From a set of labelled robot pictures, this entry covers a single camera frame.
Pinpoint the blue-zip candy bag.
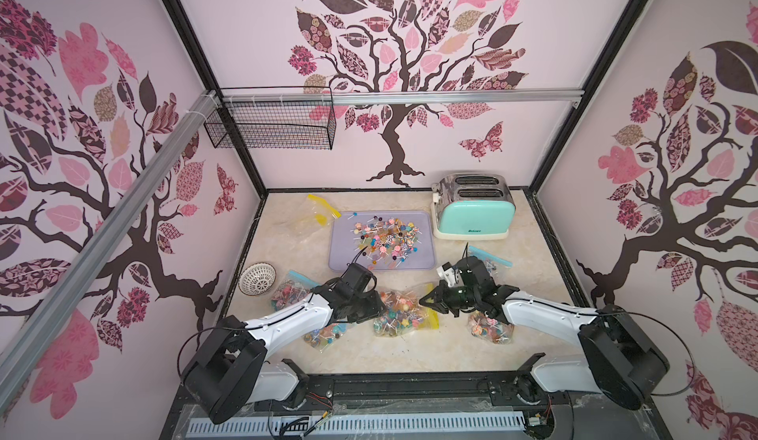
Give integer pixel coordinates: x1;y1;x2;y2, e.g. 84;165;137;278
303;323;349;352
468;312;513;345
468;246;513;272
270;270;319;312

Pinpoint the white round strainer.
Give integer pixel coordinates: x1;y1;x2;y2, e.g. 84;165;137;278
238;262;276;296

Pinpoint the loose candy pile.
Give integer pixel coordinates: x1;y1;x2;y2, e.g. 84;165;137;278
351;216;422;270

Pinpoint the yellow-zip candy bag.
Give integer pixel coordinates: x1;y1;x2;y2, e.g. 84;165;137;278
284;193;341;239
373;284;440;337

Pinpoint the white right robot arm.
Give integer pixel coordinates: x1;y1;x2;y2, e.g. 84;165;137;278
420;257;670;410

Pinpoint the blue-zip candy bag front left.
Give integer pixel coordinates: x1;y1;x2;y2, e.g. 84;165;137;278
303;323;349;352

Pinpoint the aluminium rail back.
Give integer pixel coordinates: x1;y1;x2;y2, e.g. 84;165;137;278
223;89;584;106

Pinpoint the purple plastic tray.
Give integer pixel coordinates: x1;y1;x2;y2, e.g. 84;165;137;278
329;211;436;271

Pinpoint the blue-zip candy bag front right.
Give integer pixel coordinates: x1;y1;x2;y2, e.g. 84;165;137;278
468;312;513;345

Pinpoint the blue-zip candy bag back right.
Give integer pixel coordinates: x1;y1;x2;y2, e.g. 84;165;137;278
468;246;513;272

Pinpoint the blue-zip candy bag far left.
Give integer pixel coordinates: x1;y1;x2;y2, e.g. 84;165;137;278
270;270;319;312

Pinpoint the aluminium rail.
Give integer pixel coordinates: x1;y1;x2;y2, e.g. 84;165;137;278
223;89;584;106
1;90;218;410

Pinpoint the white slotted cable duct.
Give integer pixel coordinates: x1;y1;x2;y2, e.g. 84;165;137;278
184;412;526;439

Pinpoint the mint green toaster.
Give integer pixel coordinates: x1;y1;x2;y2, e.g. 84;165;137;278
432;173;516;242

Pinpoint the aluminium rail left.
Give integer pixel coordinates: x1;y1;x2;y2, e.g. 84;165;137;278
1;90;218;410

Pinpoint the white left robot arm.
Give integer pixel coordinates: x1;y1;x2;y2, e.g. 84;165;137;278
180;262;386;424

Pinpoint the black wire basket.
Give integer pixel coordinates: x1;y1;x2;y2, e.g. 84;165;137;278
205;85;337;150

